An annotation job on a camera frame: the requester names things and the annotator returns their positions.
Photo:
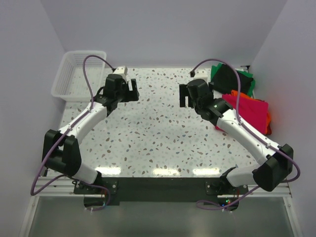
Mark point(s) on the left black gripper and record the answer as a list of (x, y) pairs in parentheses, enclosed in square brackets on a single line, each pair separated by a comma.
[(131, 95)]

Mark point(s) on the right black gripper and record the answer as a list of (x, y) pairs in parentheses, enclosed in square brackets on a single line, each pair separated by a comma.
[(183, 93)]

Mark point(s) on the crimson pink t shirt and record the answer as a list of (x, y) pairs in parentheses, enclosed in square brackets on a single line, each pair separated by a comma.
[(251, 111)]

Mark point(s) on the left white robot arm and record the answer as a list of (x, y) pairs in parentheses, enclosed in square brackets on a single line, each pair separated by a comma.
[(61, 151)]

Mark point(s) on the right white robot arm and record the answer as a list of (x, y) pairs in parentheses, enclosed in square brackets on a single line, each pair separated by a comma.
[(273, 162)]

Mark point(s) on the folded green t shirt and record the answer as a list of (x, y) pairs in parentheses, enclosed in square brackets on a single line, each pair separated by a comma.
[(249, 82)]

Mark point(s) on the folded black t shirt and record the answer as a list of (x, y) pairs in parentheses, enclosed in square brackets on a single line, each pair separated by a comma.
[(229, 79)]

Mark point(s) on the folded orange t shirt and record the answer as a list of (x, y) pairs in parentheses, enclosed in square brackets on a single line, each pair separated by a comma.
[(267, 121)]

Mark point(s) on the white plastic basket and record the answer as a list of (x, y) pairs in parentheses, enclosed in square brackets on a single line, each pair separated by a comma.
[(69, 84)]

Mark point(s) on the folded dark red t shirt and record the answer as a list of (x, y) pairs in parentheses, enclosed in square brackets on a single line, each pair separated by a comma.
[(269, 130)]

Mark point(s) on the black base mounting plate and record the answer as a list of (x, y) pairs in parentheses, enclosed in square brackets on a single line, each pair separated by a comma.
[(156, 190)]

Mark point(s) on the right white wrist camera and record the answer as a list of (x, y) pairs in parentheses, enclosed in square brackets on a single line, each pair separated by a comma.
[(201, 74)]

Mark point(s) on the aluminium frame rail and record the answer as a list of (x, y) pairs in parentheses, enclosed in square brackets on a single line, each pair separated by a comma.
[(63, 187)]

